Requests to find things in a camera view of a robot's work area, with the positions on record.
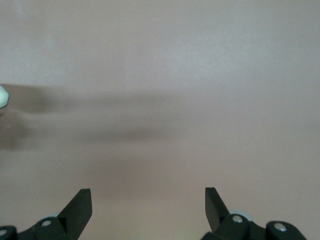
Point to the brown table mat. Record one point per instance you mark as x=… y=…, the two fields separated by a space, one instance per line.
x=175 y=62

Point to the blue white tennis ball can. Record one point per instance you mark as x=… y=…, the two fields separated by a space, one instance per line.
x=3 y=96

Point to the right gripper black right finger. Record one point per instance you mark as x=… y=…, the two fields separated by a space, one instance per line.
x=215 y=212

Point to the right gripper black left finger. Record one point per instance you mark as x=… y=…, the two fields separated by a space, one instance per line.
x=75 y=212

